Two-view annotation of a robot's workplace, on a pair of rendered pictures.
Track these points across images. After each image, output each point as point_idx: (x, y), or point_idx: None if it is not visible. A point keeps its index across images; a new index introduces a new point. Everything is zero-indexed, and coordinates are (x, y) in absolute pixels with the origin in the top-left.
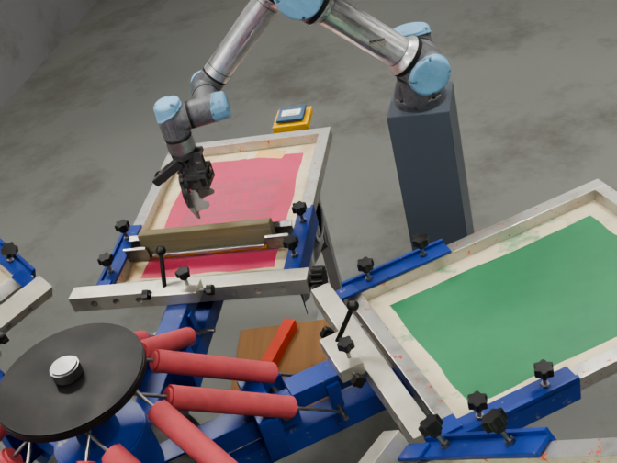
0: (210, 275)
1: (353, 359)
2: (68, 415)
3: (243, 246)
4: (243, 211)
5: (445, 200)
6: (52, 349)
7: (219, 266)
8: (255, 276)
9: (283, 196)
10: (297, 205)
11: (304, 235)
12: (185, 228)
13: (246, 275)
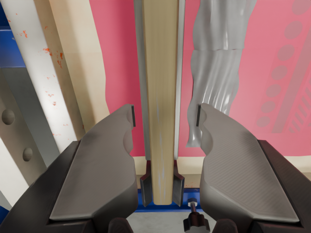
0: (58, 86)
1: None
2: None
3: (143, 131)
4: (294, 82)
5: None
6: None
7: (119, 76)
8: (19, 194)
9: (306, 142)
10: (197, 230)
11: (150, 210)
12: (159, 11)
13: (19, 183)
